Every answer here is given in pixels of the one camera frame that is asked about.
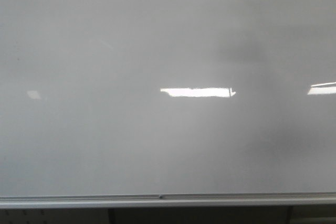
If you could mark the white whiteboard with aluminium frame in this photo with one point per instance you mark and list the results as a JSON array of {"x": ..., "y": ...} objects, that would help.
[{"x": 164, "y": 103}]

